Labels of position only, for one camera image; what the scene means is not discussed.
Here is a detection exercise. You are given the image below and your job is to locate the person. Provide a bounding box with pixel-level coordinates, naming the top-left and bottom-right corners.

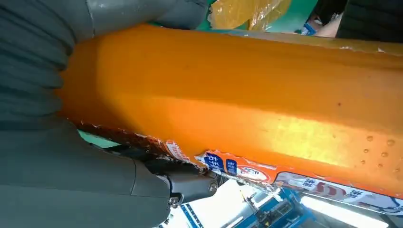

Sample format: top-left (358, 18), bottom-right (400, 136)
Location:
top-left (300, 0), bottom-right (403, 44)

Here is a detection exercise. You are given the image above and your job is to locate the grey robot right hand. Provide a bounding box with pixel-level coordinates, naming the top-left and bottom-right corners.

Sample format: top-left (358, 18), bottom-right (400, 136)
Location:
top-left (0, 0), bottom-right (220, 228)

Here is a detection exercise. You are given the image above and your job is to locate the yellow plastic sheet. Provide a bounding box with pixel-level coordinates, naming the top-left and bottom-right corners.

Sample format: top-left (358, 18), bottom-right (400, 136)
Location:
top-left (207, 0), bottom-right (293, 31)

